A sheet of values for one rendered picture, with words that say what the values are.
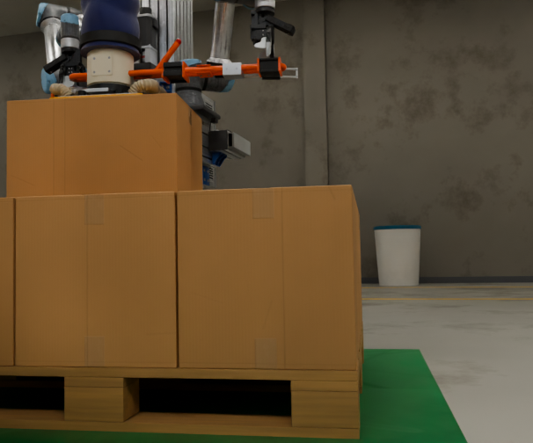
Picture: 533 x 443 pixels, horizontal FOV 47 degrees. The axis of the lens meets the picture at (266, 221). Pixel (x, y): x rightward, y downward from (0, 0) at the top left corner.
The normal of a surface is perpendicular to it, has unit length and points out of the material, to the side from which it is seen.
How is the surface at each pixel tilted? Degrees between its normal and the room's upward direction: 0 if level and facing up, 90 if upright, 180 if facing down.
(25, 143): 90
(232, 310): 90
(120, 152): 90
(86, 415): 90
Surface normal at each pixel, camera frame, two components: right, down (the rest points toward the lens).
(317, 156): -0.25, -0.05
